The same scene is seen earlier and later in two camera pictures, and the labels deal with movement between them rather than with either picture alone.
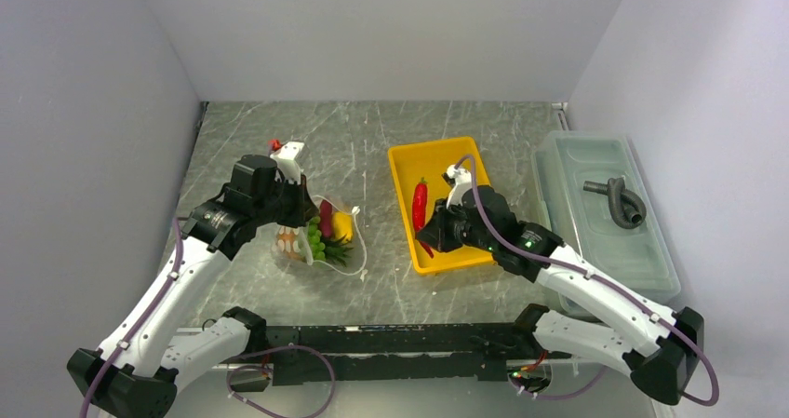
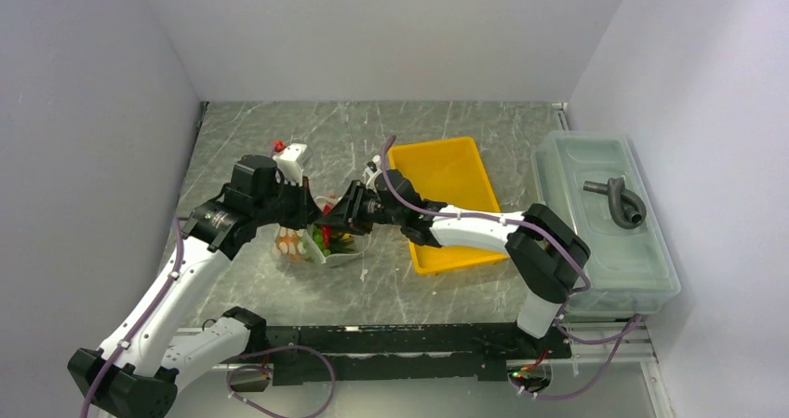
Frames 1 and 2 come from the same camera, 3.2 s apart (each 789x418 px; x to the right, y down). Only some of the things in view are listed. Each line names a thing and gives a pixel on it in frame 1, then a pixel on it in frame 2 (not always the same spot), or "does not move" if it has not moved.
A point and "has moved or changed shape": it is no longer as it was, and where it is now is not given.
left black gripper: (303, 203) does not move
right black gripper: (435, 231) -> (347, 214)
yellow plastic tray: (430, 160) does not move
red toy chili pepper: (419, 201) has moved or changed shape
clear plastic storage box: (598, 203) does not move
